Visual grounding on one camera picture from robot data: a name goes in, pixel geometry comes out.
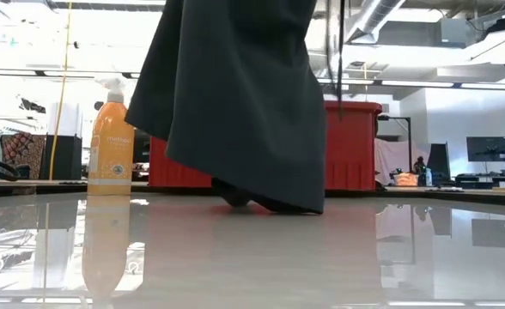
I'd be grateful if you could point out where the black box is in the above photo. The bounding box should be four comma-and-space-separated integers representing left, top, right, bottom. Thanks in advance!
40, 135, 83, 180

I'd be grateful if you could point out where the black metal stand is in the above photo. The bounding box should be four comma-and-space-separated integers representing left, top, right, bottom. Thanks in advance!
377, 113, 413, 173

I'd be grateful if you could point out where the small orange object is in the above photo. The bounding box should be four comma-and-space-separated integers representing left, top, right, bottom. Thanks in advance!
392, 172, 420, 188

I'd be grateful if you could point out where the yellow cable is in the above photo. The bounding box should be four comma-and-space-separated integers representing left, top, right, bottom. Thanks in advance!
48, 0, 74, 181

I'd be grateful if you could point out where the silver ceiling duct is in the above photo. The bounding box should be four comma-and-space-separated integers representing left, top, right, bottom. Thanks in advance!
344, 0, 408, 44

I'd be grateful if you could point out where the black aluminium table frame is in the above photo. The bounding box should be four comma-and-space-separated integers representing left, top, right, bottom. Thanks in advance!
0, 183, 505, 209

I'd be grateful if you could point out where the black office chair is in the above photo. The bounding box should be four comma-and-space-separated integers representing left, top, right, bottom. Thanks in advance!
426, 142, 451, 181

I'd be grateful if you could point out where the thin black hanging cord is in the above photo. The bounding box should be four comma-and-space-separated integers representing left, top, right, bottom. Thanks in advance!
324, 0, 347, 122

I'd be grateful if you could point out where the pink cloth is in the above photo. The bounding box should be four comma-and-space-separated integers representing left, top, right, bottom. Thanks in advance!
374, 137, 429, 186

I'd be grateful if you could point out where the black computer monitor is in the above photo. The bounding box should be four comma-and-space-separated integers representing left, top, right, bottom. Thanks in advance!
465, 136, 505, 163

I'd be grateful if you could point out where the red plastic bin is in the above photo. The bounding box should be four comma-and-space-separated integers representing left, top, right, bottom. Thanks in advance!
148, 100, 383, 192

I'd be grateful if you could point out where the red patterned cloth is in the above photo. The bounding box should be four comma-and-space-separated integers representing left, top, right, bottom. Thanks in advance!
1, 131, 46, 179

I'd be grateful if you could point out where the dark navy garment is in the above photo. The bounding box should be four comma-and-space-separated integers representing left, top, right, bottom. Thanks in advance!
125, 0, 327, 215

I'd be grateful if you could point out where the orange spray bottle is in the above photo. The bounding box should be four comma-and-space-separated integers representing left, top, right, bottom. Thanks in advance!
87, 76, 136, 197

